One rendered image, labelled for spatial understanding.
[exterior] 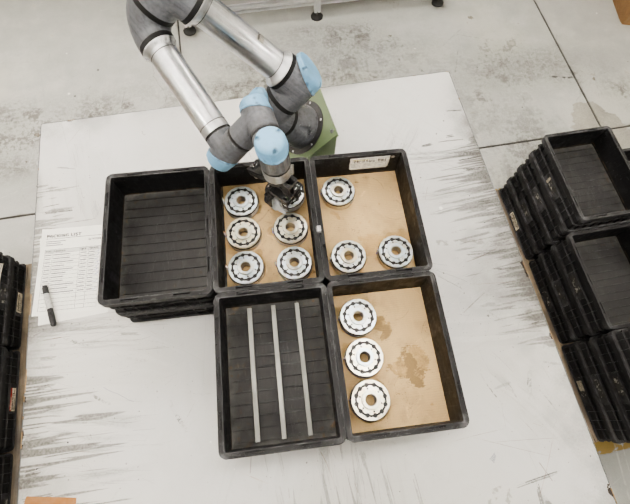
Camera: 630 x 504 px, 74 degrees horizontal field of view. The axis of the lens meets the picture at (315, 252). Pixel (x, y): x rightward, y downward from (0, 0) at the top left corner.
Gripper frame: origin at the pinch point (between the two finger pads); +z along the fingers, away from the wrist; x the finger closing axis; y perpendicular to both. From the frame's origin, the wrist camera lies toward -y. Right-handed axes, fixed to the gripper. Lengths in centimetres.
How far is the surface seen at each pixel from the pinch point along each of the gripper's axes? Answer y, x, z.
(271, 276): 12.6, -19.6, 2.5
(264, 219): -1.1, -6.9, 3.5
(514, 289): 74, 28, 20
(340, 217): 16.8, 8.5, 4.9
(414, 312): 52, -2, 4
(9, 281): -88, -84, 54
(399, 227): 33.1, 17.3, 5.7
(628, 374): 126, 36, 42
